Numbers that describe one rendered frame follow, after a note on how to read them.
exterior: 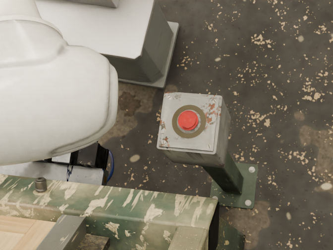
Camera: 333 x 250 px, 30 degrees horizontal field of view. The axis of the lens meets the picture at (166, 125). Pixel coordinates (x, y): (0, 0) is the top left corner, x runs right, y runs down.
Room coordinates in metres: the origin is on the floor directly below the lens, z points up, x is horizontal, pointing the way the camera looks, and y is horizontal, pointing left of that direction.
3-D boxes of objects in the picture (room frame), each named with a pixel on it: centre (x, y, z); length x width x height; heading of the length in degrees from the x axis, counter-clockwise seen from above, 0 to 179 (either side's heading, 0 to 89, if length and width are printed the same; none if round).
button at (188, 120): (0.34, -0.04, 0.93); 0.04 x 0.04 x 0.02
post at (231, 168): (0.34, -0.04, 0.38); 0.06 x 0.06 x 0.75; 42
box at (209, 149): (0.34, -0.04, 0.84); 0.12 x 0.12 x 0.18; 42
